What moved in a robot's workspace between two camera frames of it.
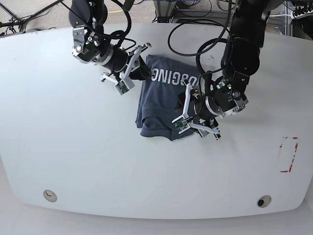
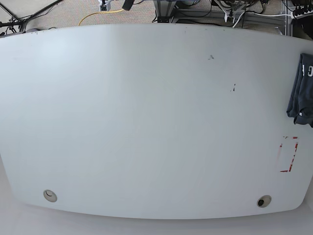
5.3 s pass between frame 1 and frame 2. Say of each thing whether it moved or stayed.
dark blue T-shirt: moved
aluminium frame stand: stayed
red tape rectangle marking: stayed
